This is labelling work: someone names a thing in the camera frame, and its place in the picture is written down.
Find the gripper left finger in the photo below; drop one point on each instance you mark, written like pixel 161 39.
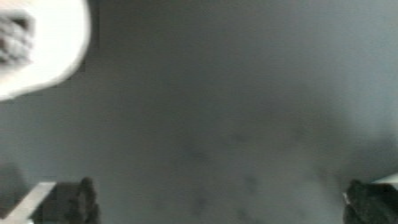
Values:
pixel 56 203

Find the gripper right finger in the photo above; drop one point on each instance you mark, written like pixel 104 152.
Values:
pixel 371 201

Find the white lamp bulb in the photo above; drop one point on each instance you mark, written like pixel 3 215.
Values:
pixel 44 33

